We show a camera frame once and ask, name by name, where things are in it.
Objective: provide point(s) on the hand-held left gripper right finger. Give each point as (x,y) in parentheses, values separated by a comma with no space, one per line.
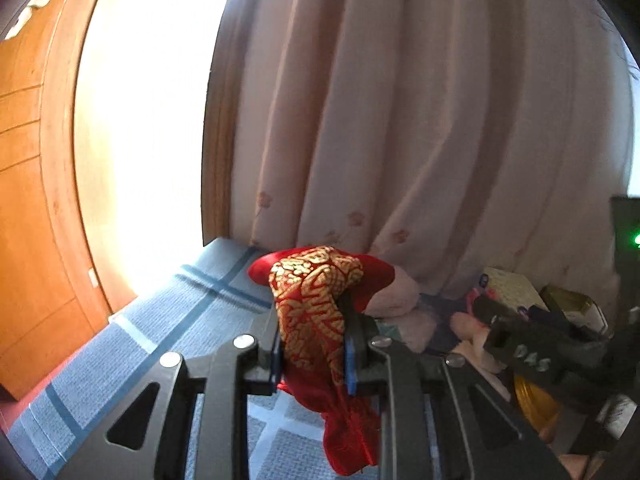
(351,365)

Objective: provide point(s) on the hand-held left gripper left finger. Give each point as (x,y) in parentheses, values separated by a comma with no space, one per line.
(265,360)

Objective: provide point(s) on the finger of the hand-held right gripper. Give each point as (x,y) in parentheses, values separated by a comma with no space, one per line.
(520,350)
(560,327)

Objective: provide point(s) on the rectangular gold tin box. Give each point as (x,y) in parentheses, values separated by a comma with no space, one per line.
(560,297)

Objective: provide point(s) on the white towel with pink trim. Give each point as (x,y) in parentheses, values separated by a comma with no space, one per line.
(467,330)

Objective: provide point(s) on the red gold brocade pouch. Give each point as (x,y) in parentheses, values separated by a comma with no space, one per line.
(310,300)

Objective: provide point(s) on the pink fluffy sock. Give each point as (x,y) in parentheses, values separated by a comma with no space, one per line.
(395,295)
(417,330)

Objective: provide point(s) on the round gold tin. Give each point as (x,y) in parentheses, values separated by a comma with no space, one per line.
(530,400)

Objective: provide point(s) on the yellow patterned tissue box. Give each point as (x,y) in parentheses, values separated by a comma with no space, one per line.
(515,285)

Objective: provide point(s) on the blue plaid bedsheet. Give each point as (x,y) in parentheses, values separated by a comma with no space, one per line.
(150,320)

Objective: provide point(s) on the pale floral curtain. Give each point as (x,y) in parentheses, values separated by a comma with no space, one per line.
(425,110)

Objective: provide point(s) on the wooden wardrobe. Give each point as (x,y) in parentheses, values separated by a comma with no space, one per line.
(30,210)

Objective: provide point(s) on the wooden door frame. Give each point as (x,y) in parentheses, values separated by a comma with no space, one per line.
(215,160)

